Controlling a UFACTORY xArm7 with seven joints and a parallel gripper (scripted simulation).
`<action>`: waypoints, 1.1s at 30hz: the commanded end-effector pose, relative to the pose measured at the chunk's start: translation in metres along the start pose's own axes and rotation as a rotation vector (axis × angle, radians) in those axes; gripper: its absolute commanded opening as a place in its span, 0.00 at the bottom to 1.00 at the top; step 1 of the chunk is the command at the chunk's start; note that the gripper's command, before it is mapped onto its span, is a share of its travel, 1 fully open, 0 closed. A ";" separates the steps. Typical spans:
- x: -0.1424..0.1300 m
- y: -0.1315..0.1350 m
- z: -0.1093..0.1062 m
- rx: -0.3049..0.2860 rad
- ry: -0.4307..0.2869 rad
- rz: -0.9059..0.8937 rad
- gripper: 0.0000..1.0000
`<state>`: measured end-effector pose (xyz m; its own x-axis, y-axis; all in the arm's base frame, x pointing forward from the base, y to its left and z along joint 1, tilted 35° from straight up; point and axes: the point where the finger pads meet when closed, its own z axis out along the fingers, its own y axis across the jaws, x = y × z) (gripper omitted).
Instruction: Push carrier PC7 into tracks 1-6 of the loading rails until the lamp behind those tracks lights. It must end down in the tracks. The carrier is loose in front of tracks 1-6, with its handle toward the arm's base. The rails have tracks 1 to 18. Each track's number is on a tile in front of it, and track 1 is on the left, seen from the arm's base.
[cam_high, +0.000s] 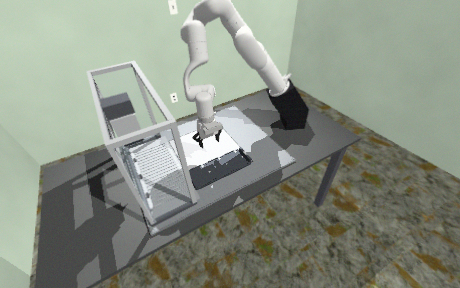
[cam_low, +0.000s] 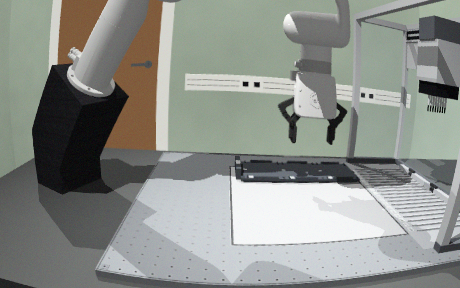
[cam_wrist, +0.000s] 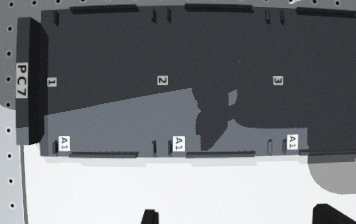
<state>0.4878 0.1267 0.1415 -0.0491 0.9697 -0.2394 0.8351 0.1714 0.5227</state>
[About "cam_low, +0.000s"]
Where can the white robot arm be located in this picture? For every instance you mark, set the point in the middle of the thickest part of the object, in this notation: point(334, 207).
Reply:
point(121, 20)

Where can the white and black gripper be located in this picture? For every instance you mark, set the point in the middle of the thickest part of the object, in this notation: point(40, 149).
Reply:
point(317, 99)

